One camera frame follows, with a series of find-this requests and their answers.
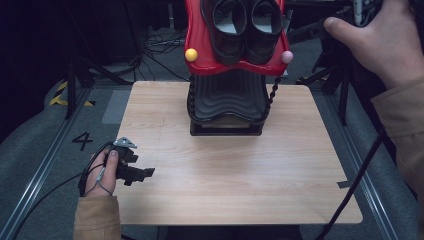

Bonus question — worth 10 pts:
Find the red and black shoe rack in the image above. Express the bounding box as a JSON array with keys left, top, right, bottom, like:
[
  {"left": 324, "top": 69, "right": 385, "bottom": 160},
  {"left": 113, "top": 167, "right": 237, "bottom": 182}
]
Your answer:
[{"left": 184, "top": 0, "right": 295, "bottom": 137}]

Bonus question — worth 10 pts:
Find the person's right hand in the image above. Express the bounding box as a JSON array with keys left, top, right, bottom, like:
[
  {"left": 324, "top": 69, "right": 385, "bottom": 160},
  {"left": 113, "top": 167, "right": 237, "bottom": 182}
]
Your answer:
[{"left": 323, "top": 0, "right": 424, "bottom": 90}]

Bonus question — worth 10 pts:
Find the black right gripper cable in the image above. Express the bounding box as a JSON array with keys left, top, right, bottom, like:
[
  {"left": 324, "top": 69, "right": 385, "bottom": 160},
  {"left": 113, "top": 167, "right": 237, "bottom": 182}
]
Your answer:
[{"left": 314, "top": 128, "right": 389, "bottom": 240}]

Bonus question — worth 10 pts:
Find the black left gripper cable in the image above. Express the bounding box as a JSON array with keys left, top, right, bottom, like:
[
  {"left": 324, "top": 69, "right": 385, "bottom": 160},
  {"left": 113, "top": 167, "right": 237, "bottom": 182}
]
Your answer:
[{"left": 11, "top": 141, "right": 116, "bottom": 240}]

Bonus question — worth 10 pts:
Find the black tripod stand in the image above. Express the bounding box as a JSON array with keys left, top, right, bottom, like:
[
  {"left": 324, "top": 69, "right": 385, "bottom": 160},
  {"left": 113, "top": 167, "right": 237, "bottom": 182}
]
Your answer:
[
  {"left": 295, "top": 39, "right": 353, "bottom": 127},
  {"left": 63, "top": 54, "right": 134, "bottom": 120}
]

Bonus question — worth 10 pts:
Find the thin grey wrist strap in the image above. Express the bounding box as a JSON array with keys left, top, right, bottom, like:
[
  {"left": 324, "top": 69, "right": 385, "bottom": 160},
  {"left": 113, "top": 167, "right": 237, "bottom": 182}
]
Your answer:
[{"left": 83, "top": 165, "right": 115, "bottom": 198}]

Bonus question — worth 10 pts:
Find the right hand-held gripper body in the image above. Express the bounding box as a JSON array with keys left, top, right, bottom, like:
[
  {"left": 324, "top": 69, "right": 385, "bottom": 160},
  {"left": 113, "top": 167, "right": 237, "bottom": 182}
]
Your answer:
[{"left": 351, "top": 0, "right": 385, "bottom": 28}]

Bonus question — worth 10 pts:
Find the bundle of floor cables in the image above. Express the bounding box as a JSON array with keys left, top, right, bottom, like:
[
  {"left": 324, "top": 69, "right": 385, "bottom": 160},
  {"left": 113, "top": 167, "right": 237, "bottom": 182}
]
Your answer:
[{"left": 141, "top": 28, "right": 189, "bottom": 83}]

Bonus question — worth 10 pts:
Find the black leather shoe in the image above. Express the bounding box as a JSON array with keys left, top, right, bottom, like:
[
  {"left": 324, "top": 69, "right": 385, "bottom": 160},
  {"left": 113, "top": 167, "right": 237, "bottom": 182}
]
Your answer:
[
  {"left": 199, "top": 0, "right": 250, "bottom": 66},
  {"left": 245, "top": 0, "right": 285, "bottom": 65}
]

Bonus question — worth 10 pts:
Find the person's left hand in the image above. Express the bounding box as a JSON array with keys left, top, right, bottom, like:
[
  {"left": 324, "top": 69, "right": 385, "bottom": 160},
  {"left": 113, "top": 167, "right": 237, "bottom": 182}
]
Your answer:
[{"left": 81, "top": 149, "right": 120, "bottom": 198}]

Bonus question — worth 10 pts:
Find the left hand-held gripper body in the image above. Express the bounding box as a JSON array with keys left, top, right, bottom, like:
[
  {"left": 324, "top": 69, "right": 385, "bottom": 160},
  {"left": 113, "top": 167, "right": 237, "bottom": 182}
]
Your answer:
[{"left": 105, "top": 136, "right": 139, "bottom": 181}]

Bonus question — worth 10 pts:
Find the yellow black hazard tape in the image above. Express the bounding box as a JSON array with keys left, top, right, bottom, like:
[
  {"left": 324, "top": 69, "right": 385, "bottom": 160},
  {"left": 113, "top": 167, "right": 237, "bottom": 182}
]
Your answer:
[{"left": 48, "top": 80, "right": 97, "bottom": 108}]

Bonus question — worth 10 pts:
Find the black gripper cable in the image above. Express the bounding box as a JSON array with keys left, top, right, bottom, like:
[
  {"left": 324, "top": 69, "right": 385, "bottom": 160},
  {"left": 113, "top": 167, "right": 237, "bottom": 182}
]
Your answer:
[
  {"left": 11, "top": 141, "right": 116, "bottom": 240},
  {"left": 314, "top": 128, "right": 389, "bottom": 240}
]

